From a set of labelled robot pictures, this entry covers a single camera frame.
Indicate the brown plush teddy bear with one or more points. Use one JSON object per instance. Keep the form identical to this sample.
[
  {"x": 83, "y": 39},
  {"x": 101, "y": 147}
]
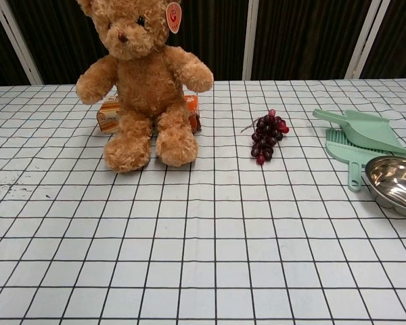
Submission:
[{"x": 138, "y": 84}]

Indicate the mint green plastic dustpan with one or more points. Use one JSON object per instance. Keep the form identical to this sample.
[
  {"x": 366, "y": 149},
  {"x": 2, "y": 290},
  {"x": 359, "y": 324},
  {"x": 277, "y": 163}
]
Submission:
[{"x": 365, "y": 130}]

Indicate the dark red grape bunch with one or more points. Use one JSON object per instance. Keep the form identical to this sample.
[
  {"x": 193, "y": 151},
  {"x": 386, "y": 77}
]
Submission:
[{"x": 265, "y": 135}]

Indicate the white black grid tablecloth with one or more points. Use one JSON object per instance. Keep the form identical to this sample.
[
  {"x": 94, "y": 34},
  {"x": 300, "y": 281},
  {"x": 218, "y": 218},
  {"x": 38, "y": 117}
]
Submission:
[{"x": 203, "y": 254}]

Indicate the stainless steel bowl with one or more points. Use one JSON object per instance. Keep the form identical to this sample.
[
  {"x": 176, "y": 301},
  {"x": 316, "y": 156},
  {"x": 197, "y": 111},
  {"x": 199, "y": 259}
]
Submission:
[{"x": 396, "y": 183}]

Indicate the orange striped cardboard box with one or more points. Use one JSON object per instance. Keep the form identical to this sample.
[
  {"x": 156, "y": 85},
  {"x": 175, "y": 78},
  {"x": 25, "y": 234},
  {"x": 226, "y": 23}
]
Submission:
[{"x": 109, "y": 115}]

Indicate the white metal frame post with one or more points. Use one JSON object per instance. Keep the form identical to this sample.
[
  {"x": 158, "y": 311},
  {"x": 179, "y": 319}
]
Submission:
[
  {"x": 249, "y": 40},
  {"x": 17, "y": 44},
  {"x": 365, "y": 40}
]

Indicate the mint green hand brush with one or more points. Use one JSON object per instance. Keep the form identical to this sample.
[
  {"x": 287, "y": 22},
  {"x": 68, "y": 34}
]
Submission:
[{"x": 345, "y": 152}]

